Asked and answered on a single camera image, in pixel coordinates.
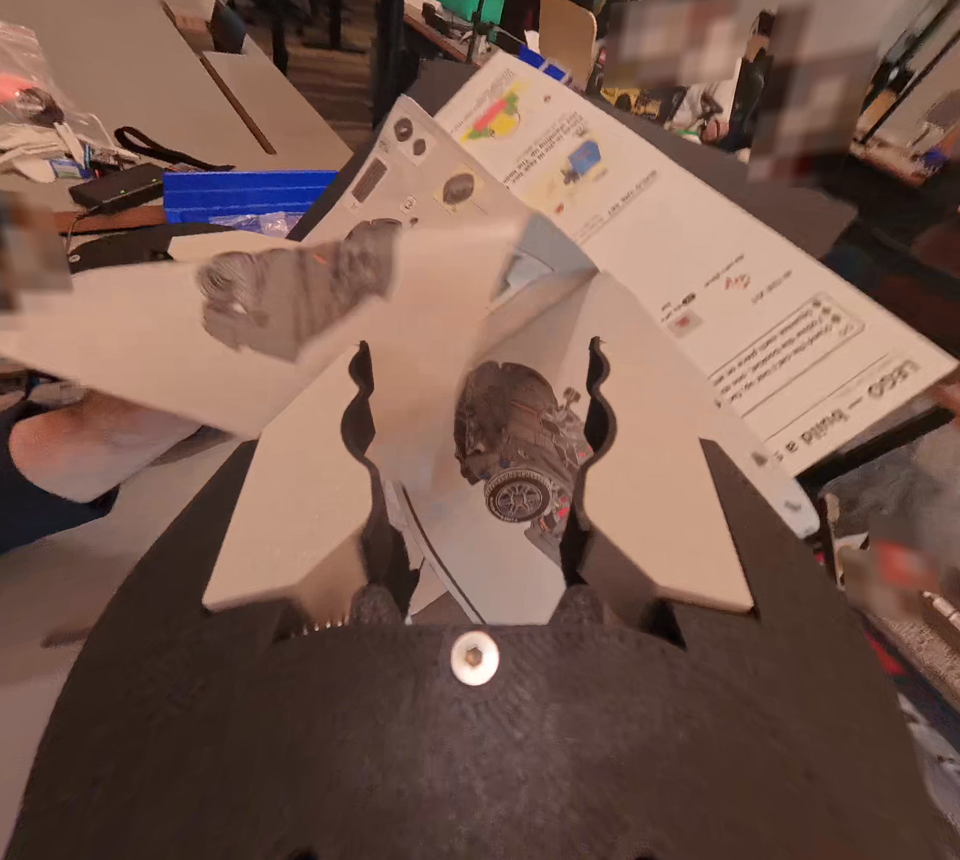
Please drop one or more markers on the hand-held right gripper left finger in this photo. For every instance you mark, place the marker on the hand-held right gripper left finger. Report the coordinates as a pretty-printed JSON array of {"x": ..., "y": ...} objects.
[{"x": 300, "y": 500}]

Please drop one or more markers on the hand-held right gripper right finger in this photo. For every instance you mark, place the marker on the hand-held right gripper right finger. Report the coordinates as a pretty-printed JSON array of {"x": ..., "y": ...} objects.
[{"x": 660, "y": 500}]

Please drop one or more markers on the instruction book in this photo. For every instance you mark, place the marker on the instruction book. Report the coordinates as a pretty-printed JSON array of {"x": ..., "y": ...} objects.
[{"x": 450, "y": 290}]

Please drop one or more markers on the person's left forearm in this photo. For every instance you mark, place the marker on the person's left forearm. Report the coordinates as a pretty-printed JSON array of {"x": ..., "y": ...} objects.
[{"x": 45, "y": 522}]

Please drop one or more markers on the person's left hand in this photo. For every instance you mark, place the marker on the person's left hand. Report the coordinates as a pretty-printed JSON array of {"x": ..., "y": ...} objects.
[{"x": 90, "y": 451}]

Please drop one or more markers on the long black device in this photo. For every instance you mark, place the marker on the long black device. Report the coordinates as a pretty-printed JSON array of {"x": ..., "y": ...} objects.
[{"x": 112, "y": 189}]

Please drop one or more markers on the white plastic part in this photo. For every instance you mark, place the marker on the white plastic part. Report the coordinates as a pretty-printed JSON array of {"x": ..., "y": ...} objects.
[{"x": 30, "y": 159}]

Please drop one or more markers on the blue plastic bin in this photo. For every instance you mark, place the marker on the blue plastic bin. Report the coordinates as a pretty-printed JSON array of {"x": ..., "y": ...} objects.
[{"x": 247, "y": 192}]

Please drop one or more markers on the small clear bag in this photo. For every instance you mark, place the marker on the small clear bag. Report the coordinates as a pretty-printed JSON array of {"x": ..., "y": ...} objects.
[{"x": 30, "y": 72}]

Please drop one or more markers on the black steel pole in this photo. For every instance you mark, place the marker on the black steel pole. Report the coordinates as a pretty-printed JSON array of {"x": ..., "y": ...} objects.
[{"x": 394, "y": 12}]

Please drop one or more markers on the tan plywood chair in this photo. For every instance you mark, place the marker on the tan plywood chair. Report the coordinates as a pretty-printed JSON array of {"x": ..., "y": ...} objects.
[{"x": 566, "y": 35}]

